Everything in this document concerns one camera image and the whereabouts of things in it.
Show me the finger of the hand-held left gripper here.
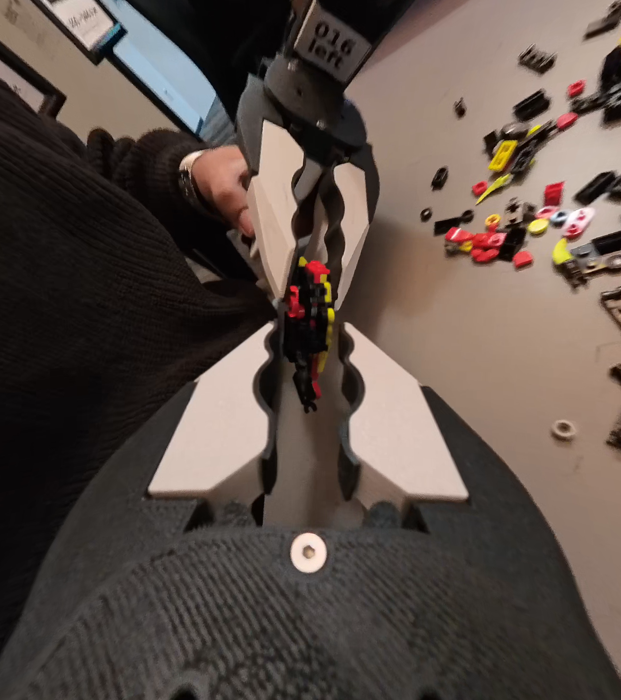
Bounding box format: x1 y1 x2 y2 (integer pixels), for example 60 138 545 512
245 119 307 302
310 160 373 308

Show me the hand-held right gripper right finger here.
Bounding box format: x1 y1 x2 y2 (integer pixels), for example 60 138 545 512
337 322 471 506

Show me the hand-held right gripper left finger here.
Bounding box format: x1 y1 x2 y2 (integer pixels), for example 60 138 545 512
146 322 285 512

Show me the black yellow red lego model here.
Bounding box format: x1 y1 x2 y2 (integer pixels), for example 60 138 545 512
282 256 340 414

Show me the pile of lego pieces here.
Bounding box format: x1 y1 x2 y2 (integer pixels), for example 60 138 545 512
419 0 621 455

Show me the person's left hand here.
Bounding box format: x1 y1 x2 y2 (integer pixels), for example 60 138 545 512
192 147 258 240

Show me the lit monitor screen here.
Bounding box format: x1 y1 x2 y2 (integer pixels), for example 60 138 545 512
108 0 221 137

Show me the black framed board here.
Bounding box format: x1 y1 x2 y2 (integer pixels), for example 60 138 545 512
0 8 68 118
31 0 128 66

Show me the grey strap wrist watch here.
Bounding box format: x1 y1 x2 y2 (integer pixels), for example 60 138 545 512
177 149 206 204

